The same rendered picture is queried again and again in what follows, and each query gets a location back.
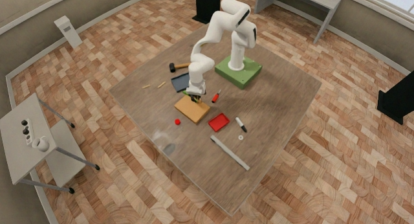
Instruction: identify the white marker with black cap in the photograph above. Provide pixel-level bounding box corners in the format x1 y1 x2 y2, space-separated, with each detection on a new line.
235 117 247 132

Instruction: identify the grey flat bar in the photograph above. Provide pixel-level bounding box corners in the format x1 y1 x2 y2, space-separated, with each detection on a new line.
210 135 250 170

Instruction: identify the black rubber mallet with wooden handle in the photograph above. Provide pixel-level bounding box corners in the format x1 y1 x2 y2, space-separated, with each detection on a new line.
169 63 191 73

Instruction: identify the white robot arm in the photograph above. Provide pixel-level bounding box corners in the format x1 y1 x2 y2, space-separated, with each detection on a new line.
186 0 257 96

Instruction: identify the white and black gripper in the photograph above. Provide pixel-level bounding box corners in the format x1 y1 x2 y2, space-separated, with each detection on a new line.
194 82 206 100

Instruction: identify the red shallow tray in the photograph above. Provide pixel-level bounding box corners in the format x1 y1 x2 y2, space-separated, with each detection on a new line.
208 113 230 132

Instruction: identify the tan wooden bench board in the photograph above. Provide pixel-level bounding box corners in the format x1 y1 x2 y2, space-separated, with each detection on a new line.
174 95 210 124

